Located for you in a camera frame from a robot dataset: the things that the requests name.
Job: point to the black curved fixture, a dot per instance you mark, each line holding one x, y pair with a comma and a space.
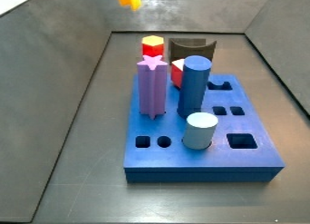
184, 47

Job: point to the blue peg board base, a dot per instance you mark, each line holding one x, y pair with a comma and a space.
166, 151

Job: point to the tall blue cylinder peg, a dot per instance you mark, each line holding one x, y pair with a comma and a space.
194, 81

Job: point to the light blue cylinder peg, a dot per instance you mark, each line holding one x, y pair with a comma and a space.
200, 130

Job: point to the purple star peg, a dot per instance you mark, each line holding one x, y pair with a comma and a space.
152, 85

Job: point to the short red peg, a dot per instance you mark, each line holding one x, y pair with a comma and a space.
177, 72

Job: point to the tall red hexagonal peg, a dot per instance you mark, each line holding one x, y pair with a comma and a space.
153, 45

